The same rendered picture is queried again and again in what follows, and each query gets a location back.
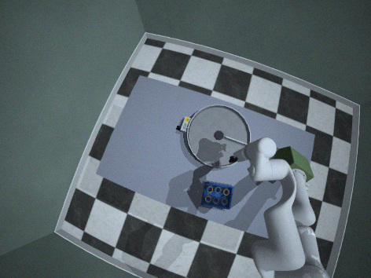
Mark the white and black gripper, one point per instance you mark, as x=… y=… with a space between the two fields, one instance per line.
x=240 y=157

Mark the blue tray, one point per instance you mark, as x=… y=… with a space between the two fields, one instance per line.
x=218 y=195

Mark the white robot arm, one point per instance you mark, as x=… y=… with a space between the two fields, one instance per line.
x=291 y=250

